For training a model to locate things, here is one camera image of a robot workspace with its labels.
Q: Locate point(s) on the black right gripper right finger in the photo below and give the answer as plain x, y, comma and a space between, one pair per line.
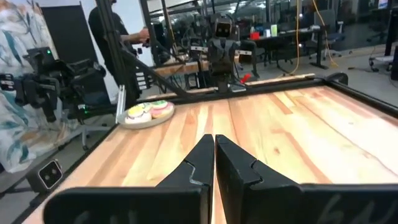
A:
248, 193

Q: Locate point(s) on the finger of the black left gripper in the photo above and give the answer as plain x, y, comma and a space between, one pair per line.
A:
216, 60
227, 60

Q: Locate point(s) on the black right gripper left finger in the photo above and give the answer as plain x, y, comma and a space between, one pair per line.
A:
186, 199

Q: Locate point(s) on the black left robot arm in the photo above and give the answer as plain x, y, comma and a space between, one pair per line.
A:
223, 84

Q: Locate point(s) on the wooden background table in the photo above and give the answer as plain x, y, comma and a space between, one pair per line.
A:
183, 67

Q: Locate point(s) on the red object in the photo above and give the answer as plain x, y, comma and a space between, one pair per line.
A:
245, 77

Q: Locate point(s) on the red box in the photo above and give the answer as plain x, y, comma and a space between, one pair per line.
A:
255, 35

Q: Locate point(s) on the green cup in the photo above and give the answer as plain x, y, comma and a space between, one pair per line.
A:
273, 30

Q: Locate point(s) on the person's hand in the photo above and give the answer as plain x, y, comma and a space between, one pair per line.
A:
144, 35

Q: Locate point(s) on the black background desk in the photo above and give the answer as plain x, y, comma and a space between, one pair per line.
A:
289, 32

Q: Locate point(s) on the green frosted donut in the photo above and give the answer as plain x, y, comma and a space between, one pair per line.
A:
158, 103

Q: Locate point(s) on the pink frosted donut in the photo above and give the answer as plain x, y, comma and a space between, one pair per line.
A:
163, 111

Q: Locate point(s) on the clear glass plate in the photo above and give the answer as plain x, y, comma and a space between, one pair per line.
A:
146, 124

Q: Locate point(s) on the yellow frosted donut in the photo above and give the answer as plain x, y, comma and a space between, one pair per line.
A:
136, 115

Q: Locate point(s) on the person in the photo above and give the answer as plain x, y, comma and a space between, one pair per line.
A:
99, 28

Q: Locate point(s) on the black standing panel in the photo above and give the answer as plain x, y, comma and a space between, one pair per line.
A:
68, 34

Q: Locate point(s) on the office chair base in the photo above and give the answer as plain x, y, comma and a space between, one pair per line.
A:
377, 60

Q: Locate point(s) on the floral patterned cloth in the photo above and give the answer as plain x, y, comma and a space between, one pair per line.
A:
18, 130

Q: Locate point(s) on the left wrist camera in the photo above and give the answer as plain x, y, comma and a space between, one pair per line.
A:
223, 28

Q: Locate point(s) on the black aluminium rig frame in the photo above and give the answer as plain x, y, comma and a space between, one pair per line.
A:
280, 88

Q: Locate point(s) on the black depth camera box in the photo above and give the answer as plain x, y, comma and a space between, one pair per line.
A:
48, 175

